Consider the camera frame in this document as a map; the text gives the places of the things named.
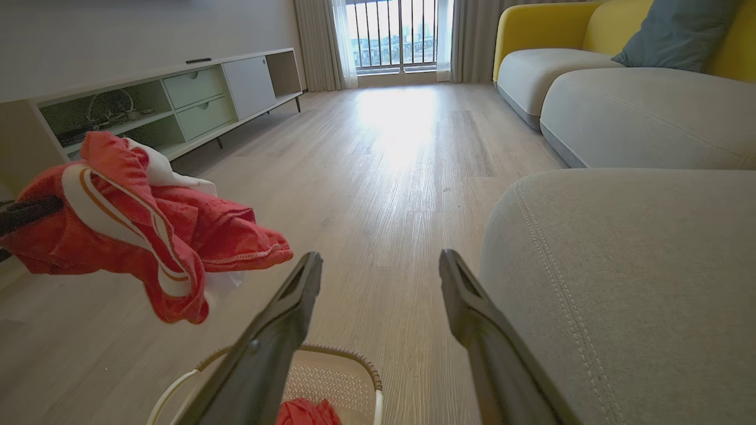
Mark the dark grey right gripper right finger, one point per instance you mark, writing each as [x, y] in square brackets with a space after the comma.
[502, 372]

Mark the blue-grey throw pillow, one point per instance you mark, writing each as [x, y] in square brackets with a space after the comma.
[673, 35]

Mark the black balcony window railing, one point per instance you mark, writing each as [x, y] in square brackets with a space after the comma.
[393, 35]

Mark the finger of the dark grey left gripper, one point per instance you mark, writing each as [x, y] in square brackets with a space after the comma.
[26, 213]

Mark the yellow sofa backrest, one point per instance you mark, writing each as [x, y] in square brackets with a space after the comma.
[537, 26]

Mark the grey fabric sofa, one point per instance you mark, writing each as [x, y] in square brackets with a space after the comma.
[638, 283]

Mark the grey window curtain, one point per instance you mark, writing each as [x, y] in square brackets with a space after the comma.
[319, 41]
[472, 38]

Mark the white laundry basket brown rim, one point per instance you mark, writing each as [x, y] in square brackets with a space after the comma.
[336, 378]

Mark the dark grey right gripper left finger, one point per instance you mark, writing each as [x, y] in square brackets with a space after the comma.
[260, 366]

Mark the plain red shorts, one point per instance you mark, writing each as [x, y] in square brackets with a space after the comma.
[307, 413]

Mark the red and white striped garment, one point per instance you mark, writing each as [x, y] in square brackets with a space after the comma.
[124, 236]

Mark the white cabinet door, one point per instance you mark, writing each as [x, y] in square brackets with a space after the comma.
[249, 87]

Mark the grey fabric sofa seat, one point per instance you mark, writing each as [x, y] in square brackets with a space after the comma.
[649, 118]
[543, 74]

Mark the long low TV cabinet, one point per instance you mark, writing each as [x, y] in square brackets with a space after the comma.
[147, 112]

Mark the pale green cabinet drawer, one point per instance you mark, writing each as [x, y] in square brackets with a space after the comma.
[207, 117]
[194, 87]

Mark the black remote control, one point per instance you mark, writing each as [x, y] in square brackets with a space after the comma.
[198, 61]

